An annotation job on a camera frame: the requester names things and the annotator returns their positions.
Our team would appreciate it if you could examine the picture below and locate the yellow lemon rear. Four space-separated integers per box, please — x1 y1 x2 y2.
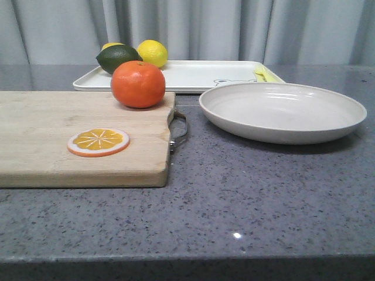
101 42 123 50

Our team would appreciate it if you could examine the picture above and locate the yellow lemon front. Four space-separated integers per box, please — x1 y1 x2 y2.
137 39 168 68

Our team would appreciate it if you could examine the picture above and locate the yellow-green stick far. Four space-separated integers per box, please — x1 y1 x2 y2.
254 66 267 82

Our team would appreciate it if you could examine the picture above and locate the beige round plate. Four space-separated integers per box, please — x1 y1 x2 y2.
199 83 367 145

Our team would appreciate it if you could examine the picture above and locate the grey curtain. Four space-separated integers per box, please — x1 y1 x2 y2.
1 1 374 66

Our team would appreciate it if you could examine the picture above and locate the wooden cutting board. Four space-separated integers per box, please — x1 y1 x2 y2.
1 91 175 188

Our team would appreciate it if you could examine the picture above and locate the white rectangular tray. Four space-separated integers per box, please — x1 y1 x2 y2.
73 60 278 94

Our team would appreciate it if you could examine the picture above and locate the green lime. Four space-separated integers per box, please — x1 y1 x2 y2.
96 44 143 74

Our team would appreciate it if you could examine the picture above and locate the orange slice toy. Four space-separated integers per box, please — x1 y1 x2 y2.
67 128 130 157

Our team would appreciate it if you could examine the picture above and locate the yellow lemon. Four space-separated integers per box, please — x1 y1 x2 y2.
101 42 123 50
137 39 168 68

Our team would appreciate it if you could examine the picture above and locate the orange mandarin fruit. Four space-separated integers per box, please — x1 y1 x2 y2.
111 61 166 108

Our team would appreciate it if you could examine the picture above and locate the yellow-green stick near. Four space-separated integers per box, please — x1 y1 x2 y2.
264 71 284 83

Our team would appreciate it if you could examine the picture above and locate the yellow-green stick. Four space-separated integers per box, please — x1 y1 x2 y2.
254 66 267 82
264 71 284 83

